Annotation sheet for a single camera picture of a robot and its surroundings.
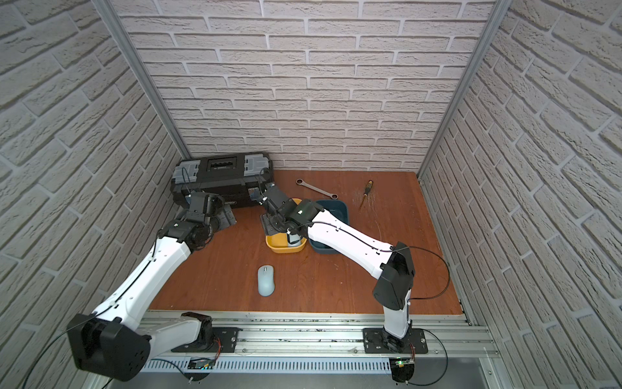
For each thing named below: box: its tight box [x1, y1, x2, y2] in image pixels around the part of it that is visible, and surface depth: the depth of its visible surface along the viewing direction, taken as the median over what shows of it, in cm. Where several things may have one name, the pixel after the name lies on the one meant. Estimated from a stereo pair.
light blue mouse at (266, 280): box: [257, 265, 276, 297], surface depth 86 cm
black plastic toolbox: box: [170, 152, 275, 208], surface depth 99 cm
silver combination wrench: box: [295, 178, 339, 201], surface depth 116 cm
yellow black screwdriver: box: [358, 179, 374, 210], surface depth 116 cm
